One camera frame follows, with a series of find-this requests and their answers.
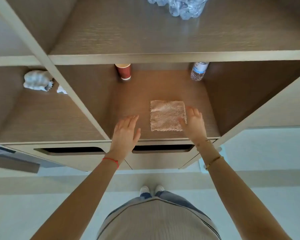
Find person's left hand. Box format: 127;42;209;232
105;115;141;163

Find person's right hand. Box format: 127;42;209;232
178;106;207;145

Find red paper cup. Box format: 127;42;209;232
115;63;132;81

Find brown wooden shelf unit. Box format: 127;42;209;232
0;0;300;173

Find person's right forearm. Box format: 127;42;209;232
195;139;293;240

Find gold bangle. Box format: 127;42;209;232
205;156;225;171

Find crumpled clear plastic bag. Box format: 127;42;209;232
147;0;211;20

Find person's white ribbed top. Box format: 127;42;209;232
96;196;222;240

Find beige cleaning cloth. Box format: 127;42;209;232
150;100;188;132

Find person's left forearm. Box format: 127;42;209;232
30;158;119;240

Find person's blue jeans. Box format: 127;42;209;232
107;190;208;220

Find clear plastic water bottle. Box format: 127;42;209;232
190;62;210;82

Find large white ridged shell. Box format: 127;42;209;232
23;70;54;92

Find red string bracelet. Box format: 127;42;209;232
102;157;120;169

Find grey panel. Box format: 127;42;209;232
0;142;40;174

